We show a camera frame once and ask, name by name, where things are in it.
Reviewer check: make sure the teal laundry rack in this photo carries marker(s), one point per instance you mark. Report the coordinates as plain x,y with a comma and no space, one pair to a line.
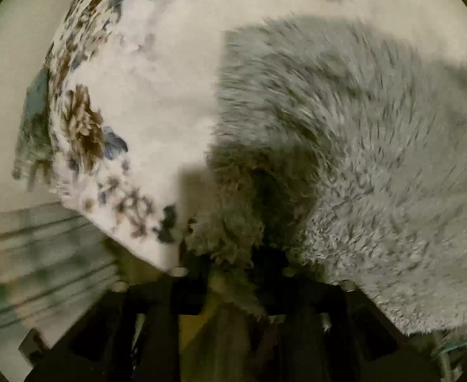
450,351

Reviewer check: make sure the grey fleece pants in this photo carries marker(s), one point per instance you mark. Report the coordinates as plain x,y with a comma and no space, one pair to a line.
347,149

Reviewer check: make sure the striped green curtain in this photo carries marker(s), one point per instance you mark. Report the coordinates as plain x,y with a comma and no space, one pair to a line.
52,261

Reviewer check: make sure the floral bed quilt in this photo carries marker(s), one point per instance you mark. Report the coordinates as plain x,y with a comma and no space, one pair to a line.
132,98

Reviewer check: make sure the small grey-blue cloth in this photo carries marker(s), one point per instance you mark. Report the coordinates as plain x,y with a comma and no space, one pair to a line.
33,151

